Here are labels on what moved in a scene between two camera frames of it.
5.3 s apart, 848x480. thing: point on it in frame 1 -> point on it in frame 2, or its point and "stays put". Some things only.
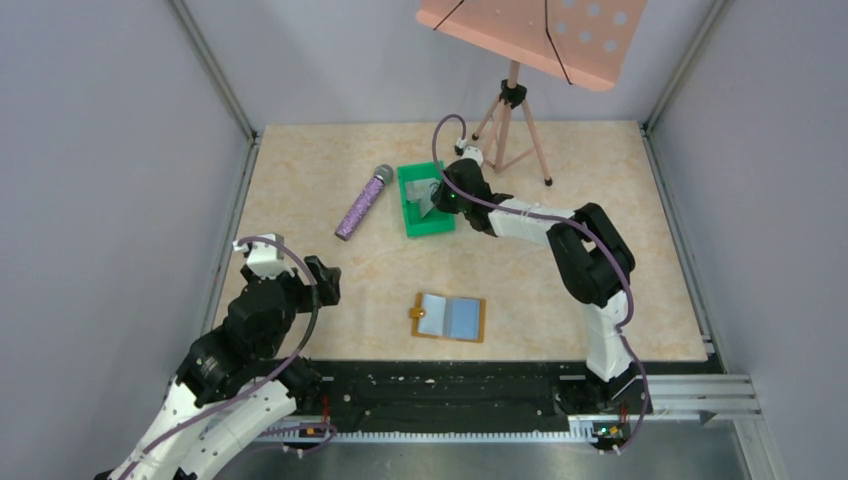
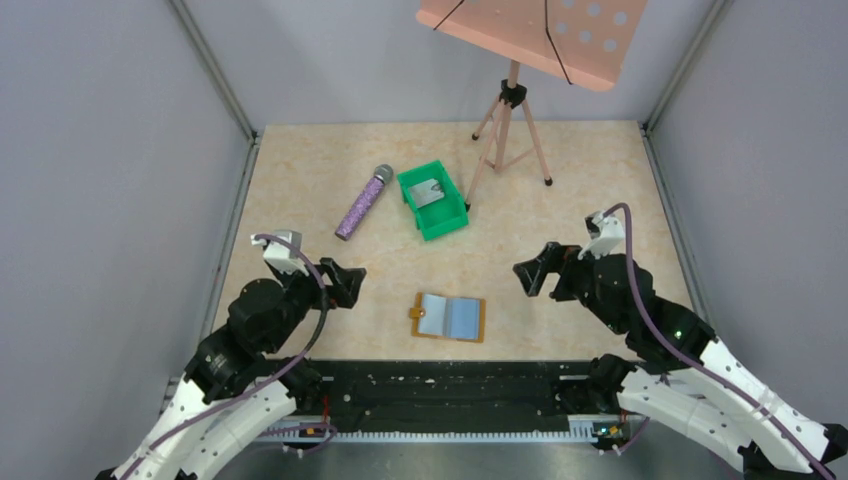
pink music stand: (587, 43) stays put
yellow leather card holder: (448, 317) stays put
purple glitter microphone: (382, 175) stays put
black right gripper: (448, 198) -> (562, 274)
